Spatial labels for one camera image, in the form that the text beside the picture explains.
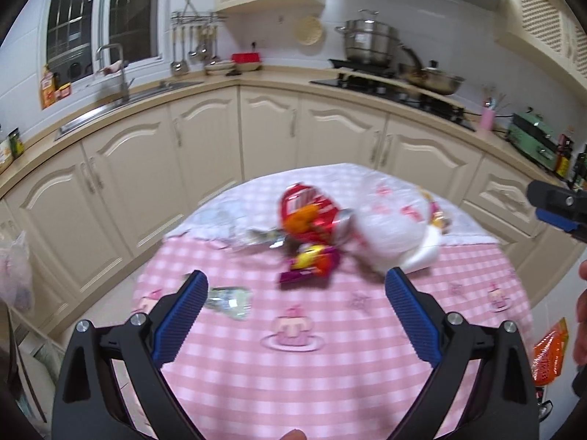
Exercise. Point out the red container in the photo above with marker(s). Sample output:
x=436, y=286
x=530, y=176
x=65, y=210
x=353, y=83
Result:
x=246, y=58

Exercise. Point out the cream woven wall plate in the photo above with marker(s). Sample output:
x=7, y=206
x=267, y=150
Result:
x=312, y=30

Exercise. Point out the cream kitchen base cabinets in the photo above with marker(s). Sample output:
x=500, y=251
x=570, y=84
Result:
x=206, y=146

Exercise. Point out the orange candy wrapper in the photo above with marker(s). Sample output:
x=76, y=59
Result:
x=331, y=261

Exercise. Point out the clear printed plastic wrapper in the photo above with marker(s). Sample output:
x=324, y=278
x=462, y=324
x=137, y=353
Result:
x=229, y=300

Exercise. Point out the steel sink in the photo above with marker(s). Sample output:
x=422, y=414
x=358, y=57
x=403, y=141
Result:
x=151, y=91

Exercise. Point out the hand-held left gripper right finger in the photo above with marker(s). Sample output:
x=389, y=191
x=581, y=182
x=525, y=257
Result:
x=412, y=321

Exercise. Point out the pink utensil holder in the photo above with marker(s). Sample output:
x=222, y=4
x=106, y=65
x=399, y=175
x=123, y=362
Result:
x=487, y=119

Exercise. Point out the kitchen window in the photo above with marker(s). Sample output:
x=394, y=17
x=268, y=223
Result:
x=133, y=9

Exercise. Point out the white bowl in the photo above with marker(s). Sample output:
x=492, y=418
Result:
x=220, y=68

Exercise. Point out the orange packet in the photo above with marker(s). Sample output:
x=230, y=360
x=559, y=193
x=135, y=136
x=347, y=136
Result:
x=47, y=89

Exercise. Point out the person's right hand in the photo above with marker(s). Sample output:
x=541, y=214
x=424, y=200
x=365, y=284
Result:
x=583, y=270

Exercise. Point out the steel pan with lid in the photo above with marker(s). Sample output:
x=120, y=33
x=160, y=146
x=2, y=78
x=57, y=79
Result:
x=435, y=82

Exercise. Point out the hanging utensil rack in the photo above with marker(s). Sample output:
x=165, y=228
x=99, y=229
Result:
x=199, y=18

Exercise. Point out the dark sauce bottle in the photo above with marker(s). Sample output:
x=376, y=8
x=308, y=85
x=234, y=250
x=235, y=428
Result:
x=580, y=169
x=563, y=160

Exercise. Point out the red snack packet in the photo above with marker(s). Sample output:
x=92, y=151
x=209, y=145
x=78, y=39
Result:
x=302, y=201

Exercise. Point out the purple yellow candy wrapper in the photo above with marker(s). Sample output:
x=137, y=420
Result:
x=298, y=275

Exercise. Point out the orange printed bag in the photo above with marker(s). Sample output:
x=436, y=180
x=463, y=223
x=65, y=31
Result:
x=550, y=353

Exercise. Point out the green jar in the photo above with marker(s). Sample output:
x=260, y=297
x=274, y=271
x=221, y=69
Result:
x=16, y=144

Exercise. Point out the black gas stove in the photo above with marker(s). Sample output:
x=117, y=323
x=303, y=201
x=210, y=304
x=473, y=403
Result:
x=367, y=85

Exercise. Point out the steel ladle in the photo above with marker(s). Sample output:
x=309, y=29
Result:
x=198, y=50
x=179, y=66

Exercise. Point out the steel faucet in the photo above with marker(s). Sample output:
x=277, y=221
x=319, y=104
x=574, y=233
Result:
x=121, y=78

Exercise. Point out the person's left hand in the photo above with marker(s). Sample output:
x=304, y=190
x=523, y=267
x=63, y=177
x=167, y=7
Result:
x=290, y=435

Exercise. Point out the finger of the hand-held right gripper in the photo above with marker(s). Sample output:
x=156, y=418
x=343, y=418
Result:
x=557, y=220
x=555, y=195

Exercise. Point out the steel steamer pot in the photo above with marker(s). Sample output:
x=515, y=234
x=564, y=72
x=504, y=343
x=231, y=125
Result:
x=369, y=41

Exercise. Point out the white plastic bag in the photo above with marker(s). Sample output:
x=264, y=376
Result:
x=390, y=229

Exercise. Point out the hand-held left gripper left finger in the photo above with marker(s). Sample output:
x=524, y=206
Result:
x=179, y=321

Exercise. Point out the translucent plastic bag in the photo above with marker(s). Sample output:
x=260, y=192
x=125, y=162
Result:
x=16, y=270

